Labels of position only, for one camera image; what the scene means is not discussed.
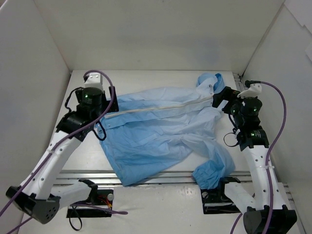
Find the light blue zip jacket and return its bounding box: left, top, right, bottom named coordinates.
left=97, top=73, right=235, bottom=189

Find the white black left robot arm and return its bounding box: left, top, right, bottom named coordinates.
left=6, top=86, right=118, bottom=224

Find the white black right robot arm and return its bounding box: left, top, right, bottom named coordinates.
left=213, top=84, right=297, bottom=234

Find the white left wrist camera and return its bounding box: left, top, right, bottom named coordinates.
left=83, top=72, right=103, bottom=92

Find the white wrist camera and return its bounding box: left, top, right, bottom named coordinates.
left=83, top=72, right=103, bottom=92
left=237, top=80, right=262, bottom=99

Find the aluminium rail right side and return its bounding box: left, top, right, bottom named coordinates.
left=231, top=81, right=297, bottom=234

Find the aluminium rail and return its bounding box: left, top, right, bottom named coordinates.
left=231, top=81, right=297, bottom=234
left=55, top=170, right=254, bottom=187

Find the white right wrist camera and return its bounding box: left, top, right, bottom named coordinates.
left=237, top=80, right=262, bottom=99

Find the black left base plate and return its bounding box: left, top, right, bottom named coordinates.
left=66, top=189, right=114, bottom=218

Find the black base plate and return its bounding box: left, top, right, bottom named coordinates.
left=200, top=177, right=240, bottom=215
left=66, top=189, right=114, bottom=218

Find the aluminium rail front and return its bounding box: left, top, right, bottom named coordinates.
left=55, top=170, right=254, bottom=187

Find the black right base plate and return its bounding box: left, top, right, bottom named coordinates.
left=200, top=177, right=240, bottom=215

